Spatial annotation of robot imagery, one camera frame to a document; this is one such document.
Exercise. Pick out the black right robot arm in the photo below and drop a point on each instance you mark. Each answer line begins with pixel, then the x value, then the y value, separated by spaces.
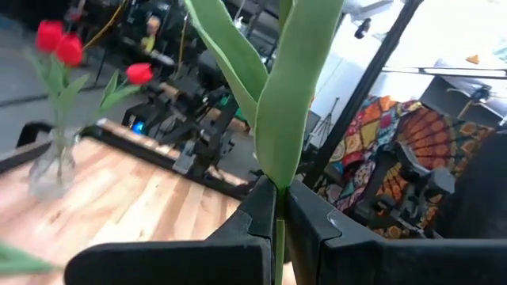
pixel 206 130

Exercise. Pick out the person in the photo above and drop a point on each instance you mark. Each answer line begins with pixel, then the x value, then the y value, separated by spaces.
pixel 479 190
pixel 151 35

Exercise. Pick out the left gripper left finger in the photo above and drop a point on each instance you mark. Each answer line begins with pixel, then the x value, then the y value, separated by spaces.
pixel 178 265

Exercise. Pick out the orange artificial tulip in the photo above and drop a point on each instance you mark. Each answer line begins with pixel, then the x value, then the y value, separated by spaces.
pixel 285 118

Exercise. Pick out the clear glass vase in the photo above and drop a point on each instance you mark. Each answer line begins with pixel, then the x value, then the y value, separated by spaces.
pixel 51 178

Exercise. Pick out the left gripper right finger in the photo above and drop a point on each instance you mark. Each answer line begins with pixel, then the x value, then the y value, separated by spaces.
pixel 396 265

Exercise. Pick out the black mechanical equipment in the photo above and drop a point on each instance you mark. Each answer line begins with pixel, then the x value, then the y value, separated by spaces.
pixel 408 178

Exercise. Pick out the colourful mandala tapestry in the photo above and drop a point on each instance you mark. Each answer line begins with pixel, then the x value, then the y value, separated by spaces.
pixel 435 130

